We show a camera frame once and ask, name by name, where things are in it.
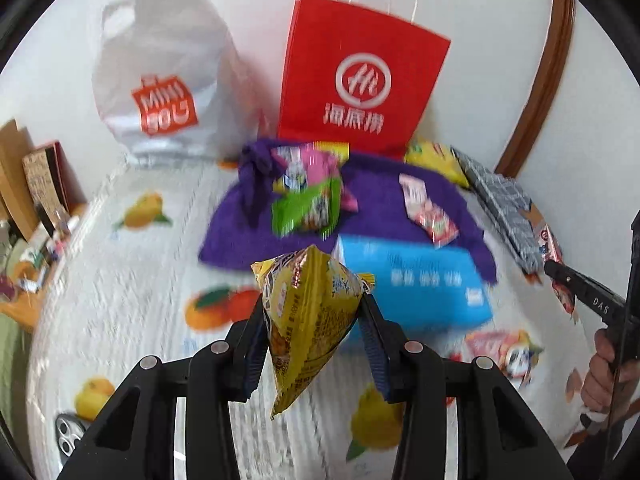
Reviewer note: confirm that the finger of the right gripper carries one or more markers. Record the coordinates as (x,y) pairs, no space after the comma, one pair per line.
(596,296)

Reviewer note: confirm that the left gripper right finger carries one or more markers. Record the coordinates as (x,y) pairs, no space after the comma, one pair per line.
(499,437)

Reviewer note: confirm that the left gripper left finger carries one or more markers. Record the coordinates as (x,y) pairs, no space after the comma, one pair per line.
(133,436)

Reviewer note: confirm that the pink panda snack bag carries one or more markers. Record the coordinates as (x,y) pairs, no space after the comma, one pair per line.
(512,350)

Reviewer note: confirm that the pink white striped snack packet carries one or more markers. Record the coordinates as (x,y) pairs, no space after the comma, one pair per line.
(434,220)

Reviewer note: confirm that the yellow triangular snack bag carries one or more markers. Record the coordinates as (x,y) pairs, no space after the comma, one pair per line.
(310,301)

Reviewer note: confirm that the green triangular snack bag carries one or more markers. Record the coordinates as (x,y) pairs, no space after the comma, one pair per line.
(315,209)

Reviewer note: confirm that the pink yellow snack bag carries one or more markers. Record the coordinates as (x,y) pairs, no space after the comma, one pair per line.
(309,164)

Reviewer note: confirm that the pink wowo snack packet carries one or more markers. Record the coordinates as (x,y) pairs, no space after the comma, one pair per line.
(415,196)

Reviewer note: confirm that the person right hand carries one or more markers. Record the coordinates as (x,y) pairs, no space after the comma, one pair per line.
(599,392)

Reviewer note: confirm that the smartphone grey case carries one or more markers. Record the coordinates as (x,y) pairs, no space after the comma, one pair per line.
(69,430)

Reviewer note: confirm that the fruit print tablecloth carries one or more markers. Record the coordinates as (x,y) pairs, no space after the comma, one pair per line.
(120,291)

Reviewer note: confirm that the blue tissue pack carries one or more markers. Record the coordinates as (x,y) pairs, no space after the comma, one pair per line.
(428,291)

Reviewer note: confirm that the wooden side desk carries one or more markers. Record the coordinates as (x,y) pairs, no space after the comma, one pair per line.
(24,283)

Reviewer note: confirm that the yellow potato chips bag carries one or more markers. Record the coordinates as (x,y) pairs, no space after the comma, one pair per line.
(438,158)

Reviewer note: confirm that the patterned book red cover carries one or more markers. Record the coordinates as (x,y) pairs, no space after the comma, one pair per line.
(48,182)

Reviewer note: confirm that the wooden chair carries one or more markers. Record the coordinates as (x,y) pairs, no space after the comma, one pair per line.
(14,146)

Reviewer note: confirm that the red Haidilao paper bag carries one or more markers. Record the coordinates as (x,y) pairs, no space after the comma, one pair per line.
(357,75)

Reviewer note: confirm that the white Miniso plastic bag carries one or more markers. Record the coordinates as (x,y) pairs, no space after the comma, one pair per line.
(169,83)

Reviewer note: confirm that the brown wooden door frame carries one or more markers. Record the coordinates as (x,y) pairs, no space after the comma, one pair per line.
(544,87)

